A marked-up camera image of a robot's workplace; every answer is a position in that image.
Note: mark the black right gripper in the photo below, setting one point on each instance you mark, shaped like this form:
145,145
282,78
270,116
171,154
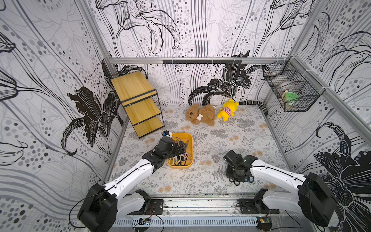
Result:
237,173

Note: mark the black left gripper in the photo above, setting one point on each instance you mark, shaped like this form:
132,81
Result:
177,149

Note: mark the beige kitchen scissors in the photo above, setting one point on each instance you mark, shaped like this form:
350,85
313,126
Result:
187,163

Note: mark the blue handled scissors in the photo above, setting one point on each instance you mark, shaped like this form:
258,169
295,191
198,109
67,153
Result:
249,179

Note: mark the small black scissors front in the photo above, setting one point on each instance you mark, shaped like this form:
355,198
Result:
235,181

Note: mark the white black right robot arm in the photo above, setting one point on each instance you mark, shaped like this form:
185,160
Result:
306,194

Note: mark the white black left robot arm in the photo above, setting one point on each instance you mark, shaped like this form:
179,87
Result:
105,203

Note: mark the yellow plastic storage box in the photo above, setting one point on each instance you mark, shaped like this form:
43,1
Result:
187,139

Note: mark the brown plush dog toy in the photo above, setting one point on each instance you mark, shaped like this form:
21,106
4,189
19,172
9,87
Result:
205,114

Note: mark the yellow plush bear toy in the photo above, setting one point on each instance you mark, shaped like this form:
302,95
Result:
228,110

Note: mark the green lid jar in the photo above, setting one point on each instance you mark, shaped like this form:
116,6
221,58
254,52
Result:
290,99

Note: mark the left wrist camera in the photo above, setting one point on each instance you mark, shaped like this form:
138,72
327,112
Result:
167,133

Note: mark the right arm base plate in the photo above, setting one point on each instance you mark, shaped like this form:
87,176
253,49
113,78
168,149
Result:
255,205

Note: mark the wooden shelf black frame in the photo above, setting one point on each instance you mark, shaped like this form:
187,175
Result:
140,102

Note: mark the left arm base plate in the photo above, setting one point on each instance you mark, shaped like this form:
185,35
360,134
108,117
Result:
150,205

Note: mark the white slotted cable duct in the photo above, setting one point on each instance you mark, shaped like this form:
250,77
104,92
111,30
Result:
131,222

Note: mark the black wire wall basket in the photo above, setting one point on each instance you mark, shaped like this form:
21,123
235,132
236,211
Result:
291,76

